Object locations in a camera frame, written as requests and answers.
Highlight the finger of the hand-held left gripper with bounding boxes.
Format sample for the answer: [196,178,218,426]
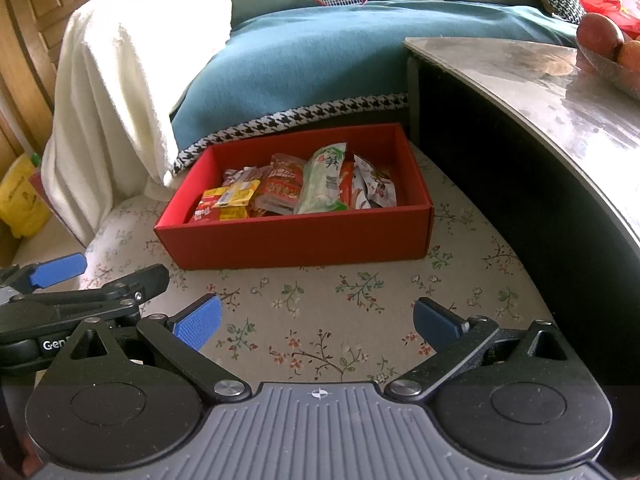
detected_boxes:
[0,253,88,293]
[100,264,171,308]

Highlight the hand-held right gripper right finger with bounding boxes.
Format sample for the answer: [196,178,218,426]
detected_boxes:
[385,296,571,403]

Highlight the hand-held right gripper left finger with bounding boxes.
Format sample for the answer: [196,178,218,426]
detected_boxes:
[65,294,253,403]

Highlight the yellow red snack packet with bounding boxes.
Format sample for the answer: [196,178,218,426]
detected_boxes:
[192,187,251,224]

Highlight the yellow barcode snack packet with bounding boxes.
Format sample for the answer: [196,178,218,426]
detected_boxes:
[212,180,262,208]

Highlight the red cardboard box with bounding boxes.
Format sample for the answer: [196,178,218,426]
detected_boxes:
[153,122,435,272]

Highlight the white brown snack packet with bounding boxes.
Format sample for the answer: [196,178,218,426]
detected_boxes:
[350,155,398,209]

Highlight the red orange clear snack packet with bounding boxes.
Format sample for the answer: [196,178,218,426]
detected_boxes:
[250,154,308,217]

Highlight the pale green snack packet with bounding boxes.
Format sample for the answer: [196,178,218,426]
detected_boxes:
[294,142,351,216]

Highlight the yellow plastic bag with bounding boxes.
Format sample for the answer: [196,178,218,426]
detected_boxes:
[0,154,51,238]

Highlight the dark coffee table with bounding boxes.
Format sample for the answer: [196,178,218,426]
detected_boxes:
[404,36,640,386]

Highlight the white towel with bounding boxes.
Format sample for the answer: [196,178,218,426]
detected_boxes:
[40,0,233,246]

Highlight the wooden door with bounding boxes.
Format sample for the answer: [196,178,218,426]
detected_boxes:
[0,0,108,156]

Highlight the teal houndstooth-trim blanket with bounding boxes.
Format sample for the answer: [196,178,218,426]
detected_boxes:
[170,0,581,173]

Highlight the grey fruit bowl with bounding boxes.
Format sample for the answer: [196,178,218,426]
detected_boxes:
[575,35,640,96]

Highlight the red plastic bag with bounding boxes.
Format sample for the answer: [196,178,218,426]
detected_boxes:
[574,0,640,41]

